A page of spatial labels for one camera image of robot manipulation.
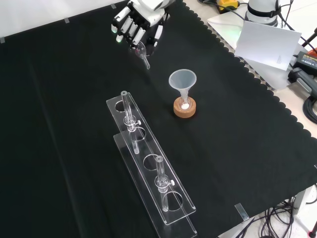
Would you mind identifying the pale board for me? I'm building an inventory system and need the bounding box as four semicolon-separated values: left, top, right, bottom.
206;9;293;91

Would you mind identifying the black cloth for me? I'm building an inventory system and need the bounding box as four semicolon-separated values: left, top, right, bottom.
0;0;317;238

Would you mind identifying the black coiled cable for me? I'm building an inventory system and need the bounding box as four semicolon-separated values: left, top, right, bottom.
303;95;317;124

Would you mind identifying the translucent plastic funnel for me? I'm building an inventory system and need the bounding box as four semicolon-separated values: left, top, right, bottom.
168;69;198;105

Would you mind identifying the black power adapter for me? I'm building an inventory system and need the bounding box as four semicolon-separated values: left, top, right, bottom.
293;51;317;69

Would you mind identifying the black cable bundle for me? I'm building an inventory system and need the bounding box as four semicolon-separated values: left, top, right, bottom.
232;194;317;238

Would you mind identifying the yellow stop button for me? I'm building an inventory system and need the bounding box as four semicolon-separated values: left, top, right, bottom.
216;0;240;13

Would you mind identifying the black handle device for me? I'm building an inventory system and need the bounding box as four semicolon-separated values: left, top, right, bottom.
288;67;317;97

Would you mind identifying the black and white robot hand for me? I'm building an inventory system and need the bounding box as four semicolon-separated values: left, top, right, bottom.
110;0;174;55

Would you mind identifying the white paper card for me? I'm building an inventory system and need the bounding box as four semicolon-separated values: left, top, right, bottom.
233;20;303;72

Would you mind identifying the cork ring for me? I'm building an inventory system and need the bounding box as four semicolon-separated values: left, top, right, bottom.
173;97;198;119

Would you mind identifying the round-bottom glass flask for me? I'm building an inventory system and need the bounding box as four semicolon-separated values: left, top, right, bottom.
179;95;192;111

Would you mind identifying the clear acrylic funnel stand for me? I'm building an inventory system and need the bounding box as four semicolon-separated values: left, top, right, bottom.
106;91;198;238

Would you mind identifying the clear glass weighing funnel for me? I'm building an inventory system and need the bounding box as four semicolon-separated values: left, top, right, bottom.
128;41;151;70

